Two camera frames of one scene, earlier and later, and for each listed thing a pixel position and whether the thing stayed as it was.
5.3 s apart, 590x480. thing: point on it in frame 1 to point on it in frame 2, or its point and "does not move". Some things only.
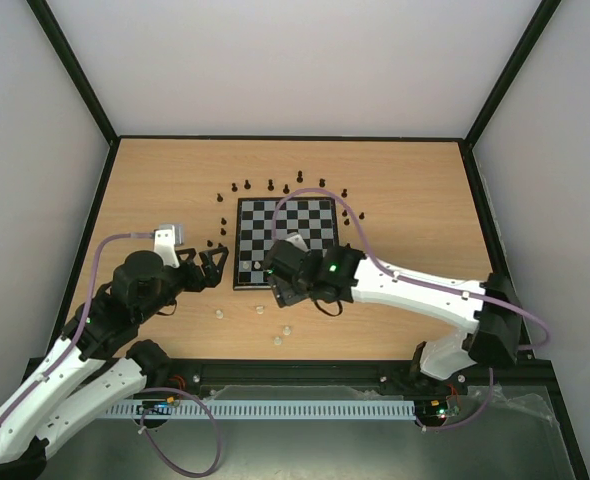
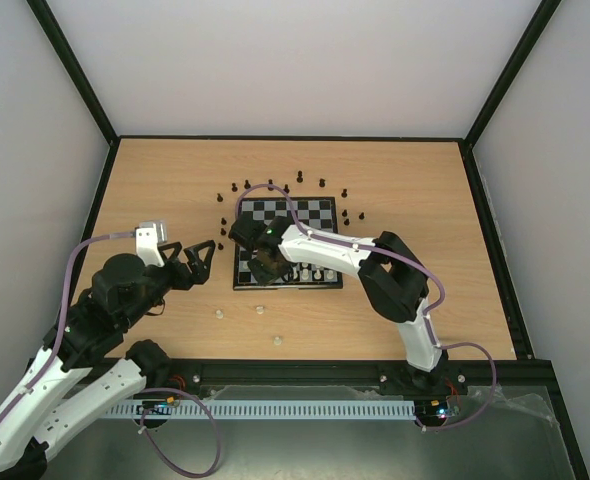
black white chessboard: (314, 218) does not move
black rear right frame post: (511, 70) does not move
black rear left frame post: (67, 57) does not move
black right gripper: (279, 293) to (263, 261)
